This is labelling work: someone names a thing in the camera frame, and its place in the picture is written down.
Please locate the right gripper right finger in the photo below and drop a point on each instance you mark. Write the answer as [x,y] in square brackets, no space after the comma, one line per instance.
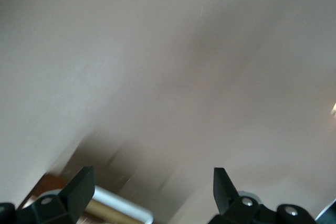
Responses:
[225,197]

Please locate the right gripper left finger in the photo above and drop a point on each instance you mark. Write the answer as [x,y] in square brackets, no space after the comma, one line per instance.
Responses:
[73,197]

